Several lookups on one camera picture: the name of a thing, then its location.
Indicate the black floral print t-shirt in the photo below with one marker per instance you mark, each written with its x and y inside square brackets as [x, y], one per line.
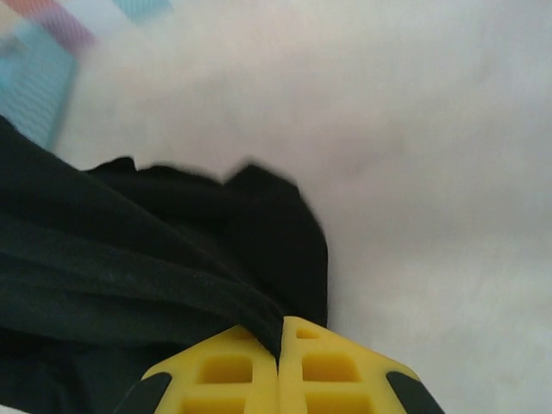
[129, 259]

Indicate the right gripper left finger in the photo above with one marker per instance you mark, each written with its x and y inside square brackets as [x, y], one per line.
[185, 388]

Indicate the light blue plastic basket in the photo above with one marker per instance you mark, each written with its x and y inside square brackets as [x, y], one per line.
[30, 86]

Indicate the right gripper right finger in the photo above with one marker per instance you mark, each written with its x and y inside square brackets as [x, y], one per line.
[375, 381]

